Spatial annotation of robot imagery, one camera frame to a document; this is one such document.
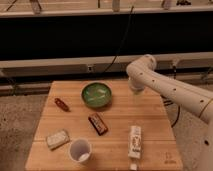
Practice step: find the brown chocolate bar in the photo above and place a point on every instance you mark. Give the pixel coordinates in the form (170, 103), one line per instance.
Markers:
(98, 124)

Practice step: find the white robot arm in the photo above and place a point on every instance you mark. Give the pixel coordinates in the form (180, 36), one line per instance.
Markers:
(198, 101)

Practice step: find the white paper cup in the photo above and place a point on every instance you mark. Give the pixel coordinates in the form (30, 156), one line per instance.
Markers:
(80, 151)

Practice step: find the green ceramic bowl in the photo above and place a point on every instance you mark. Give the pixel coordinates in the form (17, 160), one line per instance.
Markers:
(96, 95)

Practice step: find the white wrapped soap bar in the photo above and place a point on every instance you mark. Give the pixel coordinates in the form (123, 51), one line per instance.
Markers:
(57, 139)

